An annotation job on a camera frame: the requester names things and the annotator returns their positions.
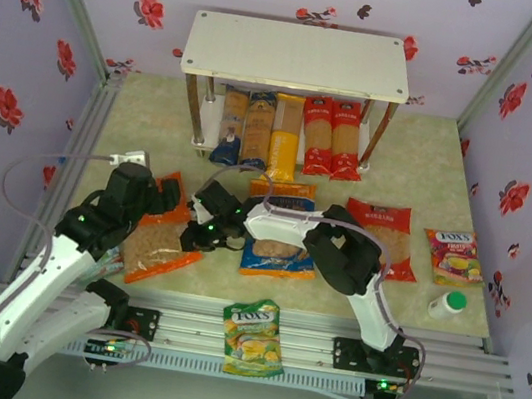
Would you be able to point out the black right controller board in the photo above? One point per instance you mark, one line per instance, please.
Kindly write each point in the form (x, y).
(383, 386)

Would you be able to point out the blue and orange pasta bag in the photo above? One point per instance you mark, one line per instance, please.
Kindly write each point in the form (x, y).
(276, 262)

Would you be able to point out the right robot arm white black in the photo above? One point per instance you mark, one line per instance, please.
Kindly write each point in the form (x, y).
(282, 222)

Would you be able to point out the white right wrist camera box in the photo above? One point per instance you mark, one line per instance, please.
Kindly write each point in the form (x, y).
(200, 212)

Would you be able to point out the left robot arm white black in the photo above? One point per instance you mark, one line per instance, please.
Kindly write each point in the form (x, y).
(46, 276)

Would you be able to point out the pink Fox's candy bag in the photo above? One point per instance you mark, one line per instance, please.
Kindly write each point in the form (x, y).
(454, 259)

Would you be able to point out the black left controller board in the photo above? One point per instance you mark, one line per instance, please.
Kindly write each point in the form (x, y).
(108, 347)

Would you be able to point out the white bottle green cap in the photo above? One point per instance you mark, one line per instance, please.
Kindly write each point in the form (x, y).
(446, 305)

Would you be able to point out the small blue clip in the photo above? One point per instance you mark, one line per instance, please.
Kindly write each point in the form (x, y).
(61, 158)

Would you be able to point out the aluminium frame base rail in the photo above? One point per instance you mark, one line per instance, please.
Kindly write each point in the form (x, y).
(205, 326)

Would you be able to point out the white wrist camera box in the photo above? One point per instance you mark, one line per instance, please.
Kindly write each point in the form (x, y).
(130, 158)
(200, 212)

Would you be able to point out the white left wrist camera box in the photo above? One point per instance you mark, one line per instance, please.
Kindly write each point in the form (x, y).
(130, 158)

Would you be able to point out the large red pasta bag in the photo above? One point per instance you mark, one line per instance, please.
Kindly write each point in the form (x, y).
(388, 229)

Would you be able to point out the white two-tier shelf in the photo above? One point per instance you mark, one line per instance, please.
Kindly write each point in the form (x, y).
(294, 52)

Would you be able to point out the aluminium frame side rail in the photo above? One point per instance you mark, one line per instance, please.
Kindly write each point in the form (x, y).
(91, 121)

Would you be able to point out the green Fox's candy bag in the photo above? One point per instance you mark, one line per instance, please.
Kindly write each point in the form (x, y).
(251, 339)

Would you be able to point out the blue spaghetti pack figure print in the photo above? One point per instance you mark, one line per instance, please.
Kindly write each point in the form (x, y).
(231, 123)

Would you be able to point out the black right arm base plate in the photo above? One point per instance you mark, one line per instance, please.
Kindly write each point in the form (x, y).
(348, 354)

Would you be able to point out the yellow spaghetti pack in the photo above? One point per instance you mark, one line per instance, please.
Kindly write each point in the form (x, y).
(284, 141)

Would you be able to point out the orange macaroni bag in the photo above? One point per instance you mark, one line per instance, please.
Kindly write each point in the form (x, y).
(157, 248)

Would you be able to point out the black controller board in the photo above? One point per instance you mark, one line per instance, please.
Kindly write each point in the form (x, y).
(108, 347)
(383, 386)

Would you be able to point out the teal Fox's candy bag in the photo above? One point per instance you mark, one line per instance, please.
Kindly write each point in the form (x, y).
(108, 268)

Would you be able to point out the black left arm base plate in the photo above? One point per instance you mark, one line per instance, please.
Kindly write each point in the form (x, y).
(145, 324)

